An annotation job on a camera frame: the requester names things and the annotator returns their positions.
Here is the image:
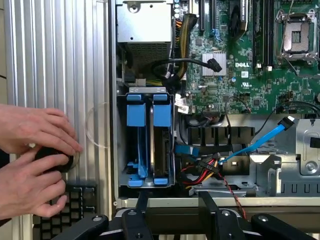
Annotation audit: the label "braided yellow black cable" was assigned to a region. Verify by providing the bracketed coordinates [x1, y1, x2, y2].
[172, 13, 199, 81]

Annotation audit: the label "short black SATA wire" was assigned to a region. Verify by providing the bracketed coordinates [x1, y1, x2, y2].
[150, 57, 224, 81]

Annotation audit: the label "red black twisted wire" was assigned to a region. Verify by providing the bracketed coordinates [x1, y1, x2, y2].
[217, 172, 248, 220]

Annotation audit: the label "open grey PC case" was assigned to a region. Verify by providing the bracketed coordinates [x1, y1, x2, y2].
[108, 0, 320, 209]

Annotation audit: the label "red yellow power wires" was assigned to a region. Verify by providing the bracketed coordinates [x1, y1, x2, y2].
[179, 157, 221, 190]

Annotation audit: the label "black plastic fan shroud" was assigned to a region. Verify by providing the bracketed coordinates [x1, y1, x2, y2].
[187, 125, 256, 148]

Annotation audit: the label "thin black motherboard wire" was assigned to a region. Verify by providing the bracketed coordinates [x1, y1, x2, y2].
[224, 95, 252, 126]

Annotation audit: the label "hard drive in blue caddy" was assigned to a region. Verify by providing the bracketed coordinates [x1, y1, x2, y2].
[116, 86, 176, 189]

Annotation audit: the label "long black connector wire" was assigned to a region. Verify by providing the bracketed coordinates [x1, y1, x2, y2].
[254, 99, 320, 135]

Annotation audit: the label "person's right hand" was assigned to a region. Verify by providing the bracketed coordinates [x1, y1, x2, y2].
[0, 152, 70, 221]

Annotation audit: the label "silver finned heatsink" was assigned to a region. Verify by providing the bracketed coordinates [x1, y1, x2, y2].
[201, 50, 227, 77]

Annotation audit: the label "empty blue disk carrier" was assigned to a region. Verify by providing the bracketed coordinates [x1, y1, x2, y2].
[125, 94, 149, 188]

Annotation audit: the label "silver metal drive bracket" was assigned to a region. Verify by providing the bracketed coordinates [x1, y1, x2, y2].
[249, 117, 320, 199]

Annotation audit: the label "thin metal locking lever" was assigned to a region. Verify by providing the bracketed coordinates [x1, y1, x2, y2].
[279, 0, 295, 54]

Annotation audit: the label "blue flat cable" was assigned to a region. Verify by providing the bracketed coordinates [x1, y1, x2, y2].
[174, 144, 201, 157]

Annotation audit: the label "person's left hand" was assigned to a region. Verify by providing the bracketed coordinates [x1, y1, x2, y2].
[0, 103, 84, 157]

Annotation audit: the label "black grid tray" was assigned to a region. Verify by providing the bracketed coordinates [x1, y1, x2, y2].
[32, 183, 99, 240]

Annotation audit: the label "metal CPU socket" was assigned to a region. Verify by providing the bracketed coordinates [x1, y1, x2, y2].
[273, 9, 320, 62]

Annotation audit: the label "light blue SATA wire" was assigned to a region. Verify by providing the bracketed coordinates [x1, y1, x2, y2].
[217, 115, 300, 165]

